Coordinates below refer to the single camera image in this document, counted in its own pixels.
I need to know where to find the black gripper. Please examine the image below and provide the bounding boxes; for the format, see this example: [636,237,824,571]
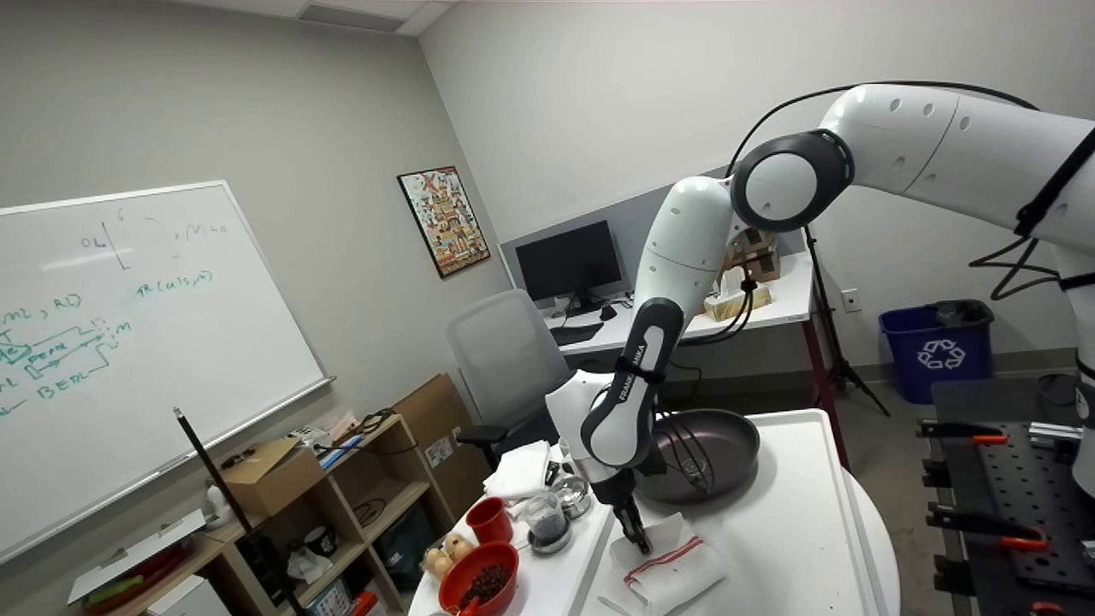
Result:
[585,466,655,559]

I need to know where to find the white towel with red stripes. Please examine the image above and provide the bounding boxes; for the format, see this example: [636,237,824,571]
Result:
[596,510,729,616]

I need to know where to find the black frying pan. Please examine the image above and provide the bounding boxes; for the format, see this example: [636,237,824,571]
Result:
[628,403,764,510]

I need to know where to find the large white tray board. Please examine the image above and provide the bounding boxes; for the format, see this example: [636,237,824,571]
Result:
[564,408,893,616]

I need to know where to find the glass jars with dark lids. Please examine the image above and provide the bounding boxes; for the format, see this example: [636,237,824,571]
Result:
[515,457,596,559]

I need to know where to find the round white table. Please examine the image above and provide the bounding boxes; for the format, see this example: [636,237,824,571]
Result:
[402,408,904,616]

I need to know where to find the crumpled white napkin cloth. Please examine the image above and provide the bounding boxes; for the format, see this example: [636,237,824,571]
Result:
[477,439,556,506]

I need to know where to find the red cup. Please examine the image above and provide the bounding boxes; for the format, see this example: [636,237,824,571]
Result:
[461,494,515,546]

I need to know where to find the red bowl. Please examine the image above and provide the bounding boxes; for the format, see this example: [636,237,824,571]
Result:
[435,539,524,616]

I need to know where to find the pale eggs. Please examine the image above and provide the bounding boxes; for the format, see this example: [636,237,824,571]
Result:
[419,531,474,579]

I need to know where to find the black keyboard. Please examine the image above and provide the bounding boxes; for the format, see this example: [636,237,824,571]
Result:
[548,322,609,348]

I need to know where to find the grey office chair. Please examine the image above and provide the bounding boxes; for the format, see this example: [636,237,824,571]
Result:
[444,288,625,463]

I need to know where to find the white office desk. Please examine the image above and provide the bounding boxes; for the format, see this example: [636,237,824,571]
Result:
[544,250,824,415]

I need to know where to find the black tripod stand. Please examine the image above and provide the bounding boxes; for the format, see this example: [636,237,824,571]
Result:
[796,220,893,420]

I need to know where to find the wooden shelf unit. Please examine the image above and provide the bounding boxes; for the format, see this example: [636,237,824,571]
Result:
[66,412,459,616]

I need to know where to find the black computer monitor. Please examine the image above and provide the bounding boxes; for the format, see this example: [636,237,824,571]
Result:
[510,215,625,318]

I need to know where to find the wooden desk organizer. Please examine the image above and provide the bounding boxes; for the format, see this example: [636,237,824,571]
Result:
[702,223,782,322]

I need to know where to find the blue recycling bin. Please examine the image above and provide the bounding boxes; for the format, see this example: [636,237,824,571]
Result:
[874,299,996,403]

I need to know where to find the framed colourful poster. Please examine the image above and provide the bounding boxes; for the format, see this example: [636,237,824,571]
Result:
[394,164,494,282]

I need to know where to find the small cardboard box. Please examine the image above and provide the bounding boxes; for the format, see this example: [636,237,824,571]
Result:
[220,433,325,522]

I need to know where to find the black perforated workbench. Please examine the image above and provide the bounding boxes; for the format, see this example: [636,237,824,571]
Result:
[917,373,1095,616]

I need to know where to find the thin black pole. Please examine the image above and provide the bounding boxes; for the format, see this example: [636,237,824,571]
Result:
[172,403,302,616]

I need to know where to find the black clamp with orange handle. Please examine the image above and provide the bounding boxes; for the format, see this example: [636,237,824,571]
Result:
[917,419,1012,449]
[923,500,1051,559]

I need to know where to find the wall whiteboard with writing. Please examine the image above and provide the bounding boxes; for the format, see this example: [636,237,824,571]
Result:
[0,177,335,567]

